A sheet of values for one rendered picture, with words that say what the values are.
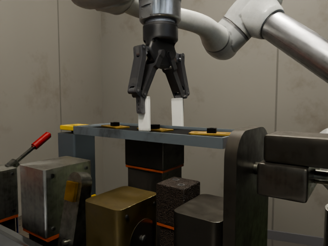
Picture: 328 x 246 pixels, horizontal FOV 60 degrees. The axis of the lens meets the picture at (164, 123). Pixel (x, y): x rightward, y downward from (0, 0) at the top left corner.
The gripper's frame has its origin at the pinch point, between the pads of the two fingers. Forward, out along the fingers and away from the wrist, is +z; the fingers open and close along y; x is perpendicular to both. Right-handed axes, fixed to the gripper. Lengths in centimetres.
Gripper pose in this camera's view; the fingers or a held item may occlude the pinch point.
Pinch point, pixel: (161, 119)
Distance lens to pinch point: 61.5
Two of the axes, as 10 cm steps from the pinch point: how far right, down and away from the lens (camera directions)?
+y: -6.7, 0.4, -7.4
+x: 7.4, 0.2, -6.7
